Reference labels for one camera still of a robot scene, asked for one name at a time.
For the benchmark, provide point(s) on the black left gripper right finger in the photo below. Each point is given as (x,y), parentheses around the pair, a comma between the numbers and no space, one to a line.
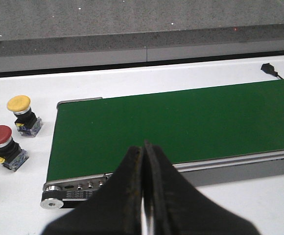
(176,207)

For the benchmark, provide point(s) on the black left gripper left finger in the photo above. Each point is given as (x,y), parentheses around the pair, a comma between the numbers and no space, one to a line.
(115,209)

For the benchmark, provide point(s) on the green conveyor belt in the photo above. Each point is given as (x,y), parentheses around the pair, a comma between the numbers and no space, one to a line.
(91,137)

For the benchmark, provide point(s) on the yellow mushroom push button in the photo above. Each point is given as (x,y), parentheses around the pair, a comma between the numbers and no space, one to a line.
(27,124)

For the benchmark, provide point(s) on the red mushroom push button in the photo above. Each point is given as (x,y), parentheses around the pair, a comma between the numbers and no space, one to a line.
(12,156)

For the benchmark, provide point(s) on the aluminium conveyor frame rail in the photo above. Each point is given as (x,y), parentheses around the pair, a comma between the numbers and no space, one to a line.
(68,193)

